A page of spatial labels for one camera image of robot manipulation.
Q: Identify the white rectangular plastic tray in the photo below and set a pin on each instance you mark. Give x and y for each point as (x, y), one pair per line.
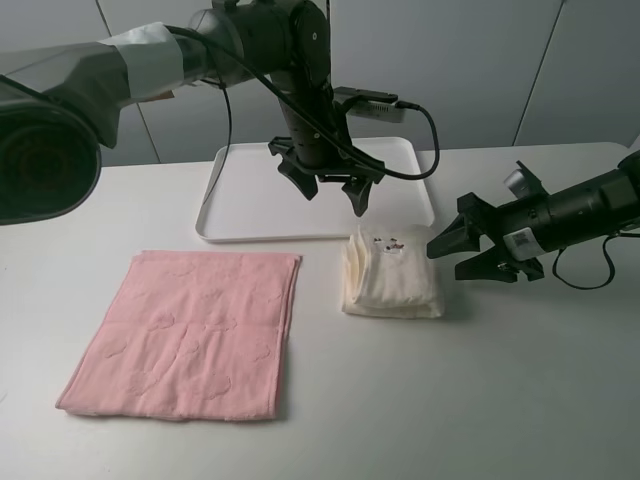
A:
(247, 200)

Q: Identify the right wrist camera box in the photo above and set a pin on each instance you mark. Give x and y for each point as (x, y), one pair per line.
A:
(522, 183)

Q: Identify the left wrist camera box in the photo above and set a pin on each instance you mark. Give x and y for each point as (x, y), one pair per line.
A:
(368, 104)

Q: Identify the cream white towel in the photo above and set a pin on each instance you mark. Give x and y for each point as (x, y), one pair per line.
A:
(387, 274)

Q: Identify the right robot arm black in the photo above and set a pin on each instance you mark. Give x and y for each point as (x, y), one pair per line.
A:
(605, 206)

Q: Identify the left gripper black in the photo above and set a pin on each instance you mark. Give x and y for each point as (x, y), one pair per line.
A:
(304, 163)

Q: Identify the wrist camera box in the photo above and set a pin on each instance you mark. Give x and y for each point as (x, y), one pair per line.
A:
(522, 183)
(368, 104)

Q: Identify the pink towel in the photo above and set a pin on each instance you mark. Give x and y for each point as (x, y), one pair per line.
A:
(190, 336)

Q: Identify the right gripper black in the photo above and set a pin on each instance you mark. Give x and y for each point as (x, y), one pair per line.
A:
(515, 249)

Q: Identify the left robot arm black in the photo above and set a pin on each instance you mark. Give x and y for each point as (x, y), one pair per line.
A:
(61, 106)

